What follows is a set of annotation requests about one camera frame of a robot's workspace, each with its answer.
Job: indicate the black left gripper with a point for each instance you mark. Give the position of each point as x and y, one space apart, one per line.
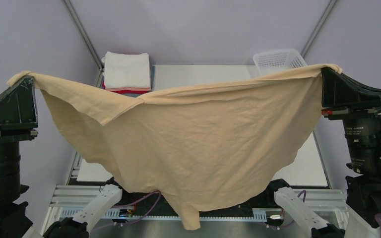
14 111

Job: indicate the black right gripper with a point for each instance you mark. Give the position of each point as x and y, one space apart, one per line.
339 89

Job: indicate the beige t shirt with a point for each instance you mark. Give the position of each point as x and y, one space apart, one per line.
204 147

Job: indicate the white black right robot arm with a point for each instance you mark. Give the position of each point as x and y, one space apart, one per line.
363 138

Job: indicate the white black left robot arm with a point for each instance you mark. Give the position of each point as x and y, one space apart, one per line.
33 160

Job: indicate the white plastic laundry basket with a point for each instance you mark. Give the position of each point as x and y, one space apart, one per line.
274 61

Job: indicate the red folded t shirt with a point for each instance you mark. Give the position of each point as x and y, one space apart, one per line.
107 84

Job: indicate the peach folded t shirt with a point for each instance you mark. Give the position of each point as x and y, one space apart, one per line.
128 89

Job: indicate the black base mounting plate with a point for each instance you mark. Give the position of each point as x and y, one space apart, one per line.
261 201

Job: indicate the right corner metal post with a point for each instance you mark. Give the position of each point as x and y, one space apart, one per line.
324 17

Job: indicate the corner metal post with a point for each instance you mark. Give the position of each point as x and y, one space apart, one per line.
324 17
83 33

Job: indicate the left corner metal post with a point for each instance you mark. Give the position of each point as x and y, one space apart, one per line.
83 33

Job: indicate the aluminium frame rail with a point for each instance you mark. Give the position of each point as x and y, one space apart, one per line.
327 203

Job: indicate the slotted white cable duct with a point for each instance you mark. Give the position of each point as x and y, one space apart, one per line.
116 214

